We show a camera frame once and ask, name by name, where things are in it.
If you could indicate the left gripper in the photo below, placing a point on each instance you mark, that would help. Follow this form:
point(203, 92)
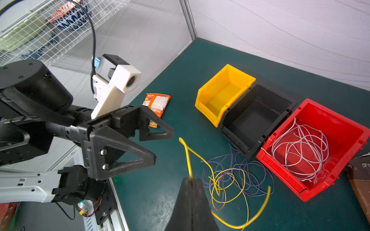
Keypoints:
point(101, 135)

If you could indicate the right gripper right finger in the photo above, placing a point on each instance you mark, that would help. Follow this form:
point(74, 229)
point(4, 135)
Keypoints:
point(202, 218)

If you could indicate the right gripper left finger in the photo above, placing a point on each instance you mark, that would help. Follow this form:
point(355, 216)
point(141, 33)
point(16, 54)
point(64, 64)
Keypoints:
point(181, 219)

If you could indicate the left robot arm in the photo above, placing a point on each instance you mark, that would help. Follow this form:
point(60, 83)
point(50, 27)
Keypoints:
point(36, 107)

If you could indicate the orange snack packet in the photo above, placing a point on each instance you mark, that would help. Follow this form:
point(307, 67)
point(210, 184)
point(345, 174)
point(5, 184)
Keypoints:
point(156, 102)

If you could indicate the yellow plastic bin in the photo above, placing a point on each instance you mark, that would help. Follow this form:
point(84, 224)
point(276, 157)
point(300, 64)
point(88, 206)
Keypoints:
point(221, 91)

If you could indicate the black plastic bin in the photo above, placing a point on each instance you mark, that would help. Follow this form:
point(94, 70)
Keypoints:
point(251, 119)

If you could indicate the red plastic bin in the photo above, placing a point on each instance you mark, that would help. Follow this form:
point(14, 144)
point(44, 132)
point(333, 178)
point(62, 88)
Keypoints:
point(311, 147)

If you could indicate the brown chips bag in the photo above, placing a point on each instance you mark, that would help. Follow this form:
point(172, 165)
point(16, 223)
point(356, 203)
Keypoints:
point(358, 174)

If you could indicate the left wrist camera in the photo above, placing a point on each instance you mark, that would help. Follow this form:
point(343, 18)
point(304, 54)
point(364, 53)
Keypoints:
point(114, 79)

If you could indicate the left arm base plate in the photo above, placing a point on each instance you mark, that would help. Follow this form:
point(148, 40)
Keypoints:
point(100, 209)

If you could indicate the white wire basket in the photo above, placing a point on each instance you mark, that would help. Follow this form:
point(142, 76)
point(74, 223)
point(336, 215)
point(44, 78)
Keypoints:
point(56, 39)

